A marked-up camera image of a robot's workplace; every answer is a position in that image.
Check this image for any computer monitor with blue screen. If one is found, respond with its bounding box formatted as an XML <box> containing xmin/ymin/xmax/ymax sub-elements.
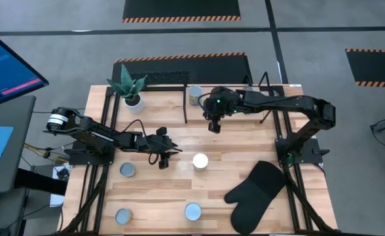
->
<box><xmin>0</xmin><ymin>25</ymin><xmax>50</xmax><ymax>111</ymax></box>

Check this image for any blue peas can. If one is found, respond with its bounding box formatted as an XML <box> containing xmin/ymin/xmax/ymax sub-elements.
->
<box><xmin>183</xmin><ymin>202</ymin><xmax>202</xmax><ymax>222</ymax></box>

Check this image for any white paper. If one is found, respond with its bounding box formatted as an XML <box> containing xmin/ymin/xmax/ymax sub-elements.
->
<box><xmin>49</xmin><ymin>163</ymin><xmax>69</xmax><ymax>208</ymax></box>

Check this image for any white green-dotted can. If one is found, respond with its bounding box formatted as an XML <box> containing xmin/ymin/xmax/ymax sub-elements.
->
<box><xmin>115</xmin><ymin>208</ymin><xmax>135</xmax><ymax>226</ymax></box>

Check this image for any short salmon can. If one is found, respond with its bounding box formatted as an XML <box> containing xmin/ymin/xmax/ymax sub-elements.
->
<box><xmin>119</xmin><ymin>161</ymin><xmax>136</xmax><ymax>178</ymax></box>

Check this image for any black desk leg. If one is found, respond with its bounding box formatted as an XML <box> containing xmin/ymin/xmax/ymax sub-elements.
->
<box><xmin>14</xmin><ymin>167</ymin><xmax>68</xmax><ymax>197</ymax></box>

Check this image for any grey-blue peaches can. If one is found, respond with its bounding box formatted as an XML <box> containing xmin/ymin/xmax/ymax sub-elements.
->
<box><xmin>192</xmin><ymin>153</ymin><xmax>210</xmax><ymax>173</ymax></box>

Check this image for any dark grey side desk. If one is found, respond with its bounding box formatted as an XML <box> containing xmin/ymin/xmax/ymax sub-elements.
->
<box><xmin>0</xmin><ymin>94</ymin><xmax>37</xmax><ymax>197</ymax></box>

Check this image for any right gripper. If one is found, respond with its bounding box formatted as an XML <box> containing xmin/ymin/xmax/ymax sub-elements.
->
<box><xmin>202</xmin><ymin>86</ymin><xmax>243</xmax><ymax>134</ymax></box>

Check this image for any black textured pad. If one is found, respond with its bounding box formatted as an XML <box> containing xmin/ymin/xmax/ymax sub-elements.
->
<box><xmin>129</xmin><ymin>70</ymin><xmax>191</xmax><ymax>86</ymax></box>

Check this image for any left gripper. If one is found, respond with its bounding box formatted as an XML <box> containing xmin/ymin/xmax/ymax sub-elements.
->
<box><xmin>138</xmin><ymin>127</ymin><xmax>183</xmax><ymax>170</ymax></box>

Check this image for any black oven mitt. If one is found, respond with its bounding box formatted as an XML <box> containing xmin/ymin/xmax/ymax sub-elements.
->
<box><xmin>223</xmin><ymin>160</ymin><xmax>287</xmax><ymax>235</ymax></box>

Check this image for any yellow blue carrots can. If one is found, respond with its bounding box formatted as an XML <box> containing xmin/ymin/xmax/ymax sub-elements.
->
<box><xmin>188</xmin><ymin>85</ymin><xmax>204</xmax><ymax>107</ymax></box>

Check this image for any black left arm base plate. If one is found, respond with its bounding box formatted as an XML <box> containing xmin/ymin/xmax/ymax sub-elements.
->
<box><xmin>64</xmin><ymin>140</ymin><xmax>115</xmax><ymax>167</ymax></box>

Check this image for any black hazard-striped floor mat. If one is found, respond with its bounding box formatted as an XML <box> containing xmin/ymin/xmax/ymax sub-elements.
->
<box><xmin>344</xmin><ymin>48</ymin><xmax>385</xmax><ymax>89</ymax></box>
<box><xmin>111</xmin><ymin>52</ymin><xmax>254</xmax><ymax>87</ymax></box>
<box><xmin>122</xmin><ymin>0</ymin><xmax>242</xmax><ymax>24</ymax></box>

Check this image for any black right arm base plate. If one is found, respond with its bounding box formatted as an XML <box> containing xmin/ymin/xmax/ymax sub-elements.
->
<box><xmin>274</xmin><ymin>137</ymin><xmax>330</xmax><ymax>165</ymax></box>

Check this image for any snake plant in white pot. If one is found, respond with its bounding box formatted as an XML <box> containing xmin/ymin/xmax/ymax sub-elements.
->
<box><xmin>106</xmin><ymin>63</ymin><xmax>149</xmax><ymax>115</ymax></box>

